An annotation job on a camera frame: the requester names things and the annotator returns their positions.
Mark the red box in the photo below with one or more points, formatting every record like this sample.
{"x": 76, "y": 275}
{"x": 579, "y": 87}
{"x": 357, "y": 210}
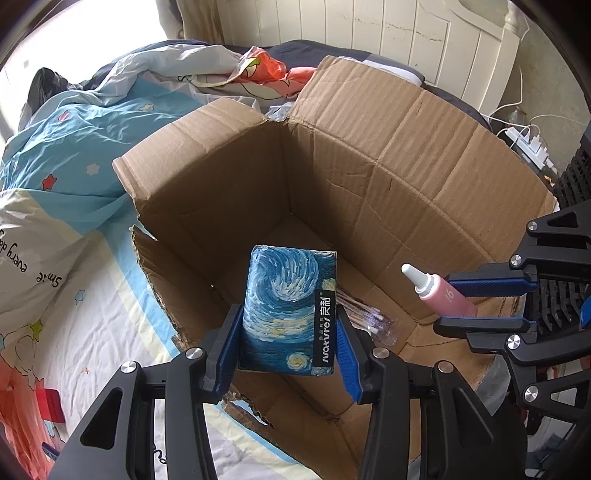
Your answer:
{"x": 53, "y": 406}

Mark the navy mattress sheet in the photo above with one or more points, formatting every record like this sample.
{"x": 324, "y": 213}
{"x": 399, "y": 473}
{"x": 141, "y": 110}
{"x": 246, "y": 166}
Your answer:
{"x": 452, "y": 99}

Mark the navy grey pillow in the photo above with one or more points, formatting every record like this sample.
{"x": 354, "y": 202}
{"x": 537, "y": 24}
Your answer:
{"x": 314, "y": 50}

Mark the orange printed cloth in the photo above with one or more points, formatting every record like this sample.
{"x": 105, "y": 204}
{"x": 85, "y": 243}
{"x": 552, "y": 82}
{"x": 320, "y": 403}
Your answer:
{"x": 272, "y": 74}

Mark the brown cardboard box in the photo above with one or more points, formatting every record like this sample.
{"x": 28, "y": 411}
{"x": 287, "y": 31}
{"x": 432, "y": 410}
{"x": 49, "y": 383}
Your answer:
{"x": 369, "y": 161}

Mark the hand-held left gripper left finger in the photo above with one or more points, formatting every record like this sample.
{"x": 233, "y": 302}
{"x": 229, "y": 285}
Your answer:
{"x": 229, "y": 355}

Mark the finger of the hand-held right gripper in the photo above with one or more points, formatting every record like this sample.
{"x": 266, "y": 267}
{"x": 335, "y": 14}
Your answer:
{"x": 485, "y": 325}
{"x": 489, "y": 282}

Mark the cotton swab packet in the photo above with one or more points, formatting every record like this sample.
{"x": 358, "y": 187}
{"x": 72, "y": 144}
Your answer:
{"x": 369, "y": 318}

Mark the pink tube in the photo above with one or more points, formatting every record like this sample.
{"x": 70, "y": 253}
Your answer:
{"x": 443, "y": 295}

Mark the white wooden headboard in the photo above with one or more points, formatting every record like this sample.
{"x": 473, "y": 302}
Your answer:
{"x": 392, "y": 46}

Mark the blue swirl tissue pack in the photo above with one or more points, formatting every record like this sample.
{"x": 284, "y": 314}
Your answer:
{"x": 286, "y": 314}

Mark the beige curtain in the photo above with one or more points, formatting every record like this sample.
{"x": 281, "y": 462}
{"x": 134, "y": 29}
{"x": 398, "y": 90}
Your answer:
{"x": 198, "y": 18}

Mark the white power strip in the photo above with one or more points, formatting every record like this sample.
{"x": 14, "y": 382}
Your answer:
{"x": 531, "y": 147}

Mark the star printed bedsheet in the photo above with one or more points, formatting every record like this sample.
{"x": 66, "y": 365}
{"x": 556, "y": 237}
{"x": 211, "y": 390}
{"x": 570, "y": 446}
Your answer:
{"x": 106, "y": 346}

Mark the star printed quilt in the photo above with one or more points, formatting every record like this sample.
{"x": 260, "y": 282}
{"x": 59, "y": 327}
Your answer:
{"x": 92, "y": 152}

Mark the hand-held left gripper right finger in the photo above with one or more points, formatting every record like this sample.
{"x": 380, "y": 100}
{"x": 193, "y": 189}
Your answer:
{"x": 347, "y": 369}

